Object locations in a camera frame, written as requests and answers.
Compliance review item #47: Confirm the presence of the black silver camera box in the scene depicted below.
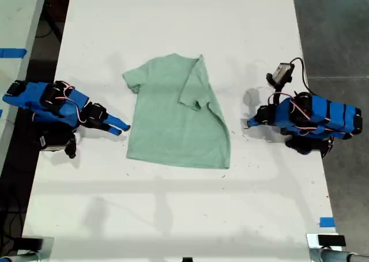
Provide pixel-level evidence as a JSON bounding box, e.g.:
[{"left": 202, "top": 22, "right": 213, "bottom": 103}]
[{"left": 265, "top": 61, "right": 296, "bottom": 87}]

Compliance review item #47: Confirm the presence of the short blue tape strip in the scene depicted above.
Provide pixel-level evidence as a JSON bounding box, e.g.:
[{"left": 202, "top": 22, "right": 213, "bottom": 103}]
[{"left": 319, "top": 216, "right": 336, "bottom": 229}]

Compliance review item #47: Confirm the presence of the small black box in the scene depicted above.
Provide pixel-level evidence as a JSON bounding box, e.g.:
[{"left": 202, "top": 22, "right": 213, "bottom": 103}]
[{"left": 317, "top": 235, "right": 347, "bottom": 247}]

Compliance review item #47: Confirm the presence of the metal table clamp bracket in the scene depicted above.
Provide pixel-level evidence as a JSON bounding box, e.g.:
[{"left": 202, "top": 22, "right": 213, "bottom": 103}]
[
  {"left": 306, "top": 233, "right": 347, "bottom": 262},
  {"left": 16, "top": 235, "right": 55, "bottom": 262}
]

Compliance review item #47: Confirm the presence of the black camera cable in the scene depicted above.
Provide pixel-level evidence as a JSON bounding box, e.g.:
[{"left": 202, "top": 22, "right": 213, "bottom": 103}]
[{"left": 289, "top": 57, "right": 314, "bottom": 95}]

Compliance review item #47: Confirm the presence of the black camera box white label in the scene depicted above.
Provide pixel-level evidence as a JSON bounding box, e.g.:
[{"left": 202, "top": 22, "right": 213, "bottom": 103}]
[{"left": 38, "top": 126, "right": 70, "bottom": 152}]

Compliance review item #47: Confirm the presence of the black floor cable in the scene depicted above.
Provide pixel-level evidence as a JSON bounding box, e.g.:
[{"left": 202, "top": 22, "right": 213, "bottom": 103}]
[{"left": 34, "top": 12, "right": 63, "bottom": 42}]

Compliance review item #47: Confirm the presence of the short black camera stalk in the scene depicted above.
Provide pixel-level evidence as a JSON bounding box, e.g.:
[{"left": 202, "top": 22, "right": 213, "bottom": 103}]
[
  {"left": 65, "top": 134, "right": 77, "bottom": 159},
  {"left": 273, "top": 83, "right": 287, "bottom": 104}
]

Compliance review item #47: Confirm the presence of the pale green T-shirt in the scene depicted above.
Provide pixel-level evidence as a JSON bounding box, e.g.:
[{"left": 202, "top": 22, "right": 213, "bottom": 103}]
[{"left": 122, "top": 53, "right": 232, "bottom": 170}]

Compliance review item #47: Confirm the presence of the long blue tape strip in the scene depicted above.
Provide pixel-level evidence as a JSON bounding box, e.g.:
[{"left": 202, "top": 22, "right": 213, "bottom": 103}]
[{"left": 0, "top": 48, "right": 28, "bottom": 59}]

